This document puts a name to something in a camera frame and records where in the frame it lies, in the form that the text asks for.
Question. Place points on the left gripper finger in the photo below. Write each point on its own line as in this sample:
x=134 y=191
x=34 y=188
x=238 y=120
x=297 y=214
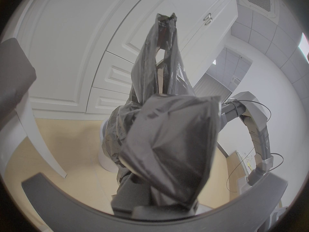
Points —
x=130 y=194

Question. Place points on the black plastic bag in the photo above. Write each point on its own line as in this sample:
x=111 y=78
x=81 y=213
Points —
x=173 y=141

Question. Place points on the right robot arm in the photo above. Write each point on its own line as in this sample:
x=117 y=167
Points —
x=256 y=110

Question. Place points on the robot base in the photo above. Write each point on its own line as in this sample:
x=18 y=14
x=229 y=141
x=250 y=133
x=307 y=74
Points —
x=243 y=185

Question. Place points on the white trash bin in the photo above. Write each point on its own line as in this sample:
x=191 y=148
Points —
x=103 y=153

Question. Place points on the white wardrobe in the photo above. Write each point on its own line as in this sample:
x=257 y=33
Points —
x=72 y=45

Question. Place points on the white chair dark grey seat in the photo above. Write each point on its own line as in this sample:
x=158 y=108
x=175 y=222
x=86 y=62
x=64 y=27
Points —
x=14 y=69

